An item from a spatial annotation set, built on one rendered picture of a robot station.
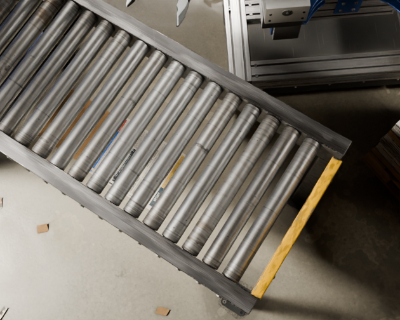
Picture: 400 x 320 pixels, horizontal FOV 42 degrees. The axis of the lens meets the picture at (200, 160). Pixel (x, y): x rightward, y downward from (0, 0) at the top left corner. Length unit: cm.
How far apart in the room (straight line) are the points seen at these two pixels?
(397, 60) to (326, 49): 29
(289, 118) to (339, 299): 98
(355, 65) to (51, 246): 147
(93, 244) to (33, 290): 31
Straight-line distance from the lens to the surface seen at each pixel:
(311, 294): 222
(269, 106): 149
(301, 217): 140
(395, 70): 226
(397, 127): 191
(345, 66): 221
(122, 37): 161
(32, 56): 166
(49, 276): 232
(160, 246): 141
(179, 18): 111
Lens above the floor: 219
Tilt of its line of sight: 75 degrees down
